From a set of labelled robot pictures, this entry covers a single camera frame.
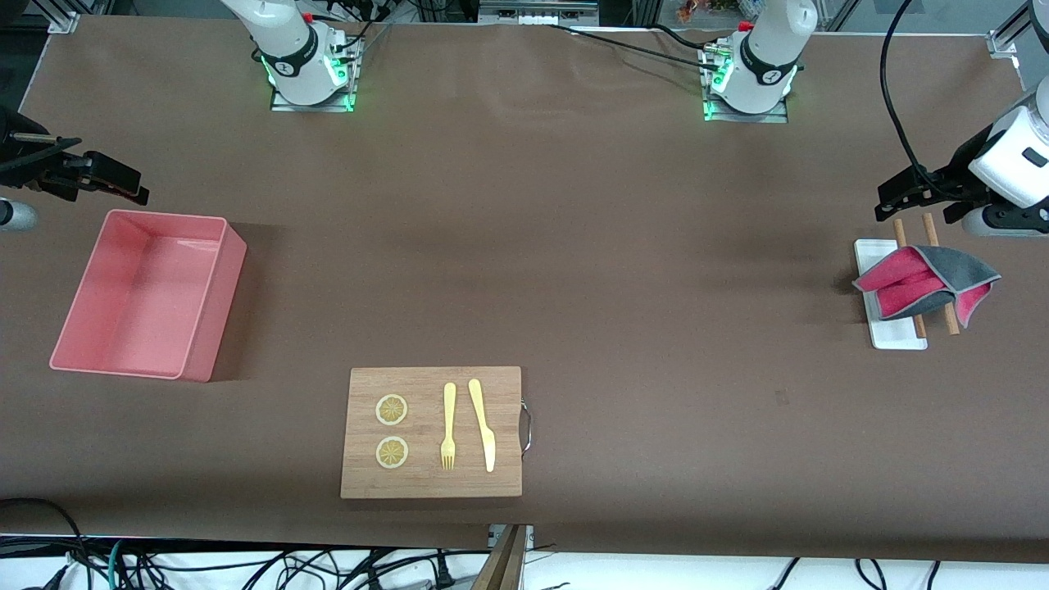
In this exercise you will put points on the grey power strip box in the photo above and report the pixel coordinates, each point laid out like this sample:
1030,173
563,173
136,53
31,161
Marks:
537,12

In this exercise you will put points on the aluminium frame bracket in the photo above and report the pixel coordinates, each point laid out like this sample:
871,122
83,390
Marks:
1004,43
64,20

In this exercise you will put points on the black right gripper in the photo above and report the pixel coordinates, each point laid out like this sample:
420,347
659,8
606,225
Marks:
18,166

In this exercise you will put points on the white rectangular tray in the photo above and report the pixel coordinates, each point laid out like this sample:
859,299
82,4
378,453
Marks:
897,336

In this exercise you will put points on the pink plastic bin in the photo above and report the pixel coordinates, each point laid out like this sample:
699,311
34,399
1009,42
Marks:
106,328

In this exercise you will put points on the wooden cutting board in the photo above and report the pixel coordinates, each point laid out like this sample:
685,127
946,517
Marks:
426,483

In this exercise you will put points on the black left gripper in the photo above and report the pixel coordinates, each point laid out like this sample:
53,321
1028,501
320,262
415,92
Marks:
955,171

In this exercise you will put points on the brown table cover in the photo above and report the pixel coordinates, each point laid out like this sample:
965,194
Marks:
656,328

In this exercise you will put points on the yellow plastic knife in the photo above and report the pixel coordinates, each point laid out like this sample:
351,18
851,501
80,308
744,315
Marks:
483,426

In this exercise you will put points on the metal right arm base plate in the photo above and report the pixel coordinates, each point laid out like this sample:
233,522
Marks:
328,106

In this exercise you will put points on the lemon slice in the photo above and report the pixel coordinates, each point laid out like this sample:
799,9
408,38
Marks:
392,453
392,410

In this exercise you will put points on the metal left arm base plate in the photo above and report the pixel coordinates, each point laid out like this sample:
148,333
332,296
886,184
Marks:
774,117

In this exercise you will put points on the wooden plank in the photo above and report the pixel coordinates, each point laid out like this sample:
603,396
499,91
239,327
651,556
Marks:
504,565

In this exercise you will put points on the grey and pink cloth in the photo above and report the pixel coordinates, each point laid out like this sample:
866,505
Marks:
967,274

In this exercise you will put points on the yellow plastic fork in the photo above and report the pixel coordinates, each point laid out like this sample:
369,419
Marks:
449,410

